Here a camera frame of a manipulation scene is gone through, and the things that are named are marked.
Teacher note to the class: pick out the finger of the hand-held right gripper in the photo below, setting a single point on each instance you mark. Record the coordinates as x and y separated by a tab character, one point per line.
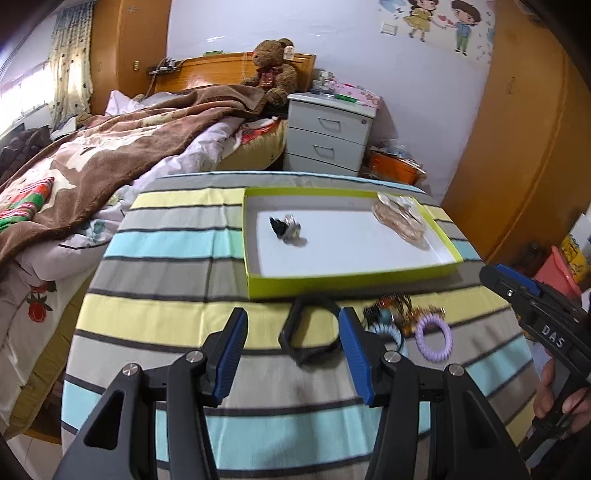
496	281
521	279

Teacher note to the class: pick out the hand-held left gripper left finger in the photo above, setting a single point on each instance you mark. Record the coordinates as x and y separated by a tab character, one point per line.
231	355

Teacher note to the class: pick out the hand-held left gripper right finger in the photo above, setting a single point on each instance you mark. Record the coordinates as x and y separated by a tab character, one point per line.
353	355

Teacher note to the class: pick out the black wristband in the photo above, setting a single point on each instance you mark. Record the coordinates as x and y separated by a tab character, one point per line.
288	337

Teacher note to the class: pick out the green edged white tray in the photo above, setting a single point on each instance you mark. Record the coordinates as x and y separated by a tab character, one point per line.
346	240

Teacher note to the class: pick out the person's right hand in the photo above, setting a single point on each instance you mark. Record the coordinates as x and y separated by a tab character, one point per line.
545	387

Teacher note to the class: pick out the pink plastic bin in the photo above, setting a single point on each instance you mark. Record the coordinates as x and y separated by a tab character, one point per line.
558	272

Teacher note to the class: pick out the yellow packet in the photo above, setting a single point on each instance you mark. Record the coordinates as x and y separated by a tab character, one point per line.
572	249

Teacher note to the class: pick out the striped tablecloth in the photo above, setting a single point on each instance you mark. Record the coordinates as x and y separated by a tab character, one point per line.
184	277

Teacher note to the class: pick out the clear pink hair claw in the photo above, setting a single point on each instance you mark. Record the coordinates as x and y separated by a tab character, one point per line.
399	219

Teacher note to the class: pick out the large wooden wardrobe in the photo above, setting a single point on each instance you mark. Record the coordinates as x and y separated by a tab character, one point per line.
521	161

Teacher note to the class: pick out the orange storage box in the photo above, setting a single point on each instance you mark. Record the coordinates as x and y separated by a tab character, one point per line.
392	168

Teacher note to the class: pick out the white floral duvet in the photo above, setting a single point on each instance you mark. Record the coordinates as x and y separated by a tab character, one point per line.
27	295

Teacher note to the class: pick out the white drawer nightstand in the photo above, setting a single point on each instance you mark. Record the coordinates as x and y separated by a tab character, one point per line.
323	138

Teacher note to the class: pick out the pink flowered box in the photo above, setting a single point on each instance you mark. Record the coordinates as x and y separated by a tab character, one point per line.
360	94

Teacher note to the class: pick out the brown plush blanket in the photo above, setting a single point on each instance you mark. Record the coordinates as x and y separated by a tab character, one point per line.
115	152

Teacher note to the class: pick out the red green striped cloth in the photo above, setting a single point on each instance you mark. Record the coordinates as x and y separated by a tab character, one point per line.
23	203

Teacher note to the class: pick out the small bottles on nightstand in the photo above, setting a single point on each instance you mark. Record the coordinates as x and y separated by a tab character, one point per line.
323	83

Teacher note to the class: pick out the wooden bed headboard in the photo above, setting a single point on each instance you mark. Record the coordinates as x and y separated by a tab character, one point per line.
207	69

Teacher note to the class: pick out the brown teddy bear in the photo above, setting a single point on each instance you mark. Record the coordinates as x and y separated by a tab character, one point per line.
272	64

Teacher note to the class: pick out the dark jacket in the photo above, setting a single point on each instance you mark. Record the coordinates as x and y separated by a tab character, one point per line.
23	147

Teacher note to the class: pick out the power strip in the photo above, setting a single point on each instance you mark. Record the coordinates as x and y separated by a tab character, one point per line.
164	67

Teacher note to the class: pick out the wooden corner cabinet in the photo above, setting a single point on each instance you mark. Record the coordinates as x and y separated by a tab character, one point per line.
129	46

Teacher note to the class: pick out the patterned curtain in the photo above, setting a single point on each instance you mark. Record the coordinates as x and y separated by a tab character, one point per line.
69	69

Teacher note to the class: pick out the cartoon children wall sticker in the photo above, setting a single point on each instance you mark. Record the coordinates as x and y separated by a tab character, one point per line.
461	23

